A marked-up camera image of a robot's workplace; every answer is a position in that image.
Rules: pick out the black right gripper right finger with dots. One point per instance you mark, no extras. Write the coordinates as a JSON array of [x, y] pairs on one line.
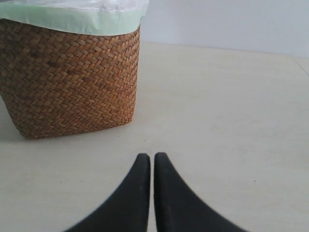
[[178, 208]]

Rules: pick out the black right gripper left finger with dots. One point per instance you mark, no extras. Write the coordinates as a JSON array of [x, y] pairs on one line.
[[127, 209]]

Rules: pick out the woven brown basket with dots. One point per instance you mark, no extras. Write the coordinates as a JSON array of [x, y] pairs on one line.
[[57, 83]]

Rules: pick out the light green bag liner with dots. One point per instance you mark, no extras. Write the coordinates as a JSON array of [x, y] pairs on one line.
[[70, 16]]

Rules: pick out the clear plastic bin liner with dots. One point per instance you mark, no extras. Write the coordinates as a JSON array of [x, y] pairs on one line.
[[116, 5]]

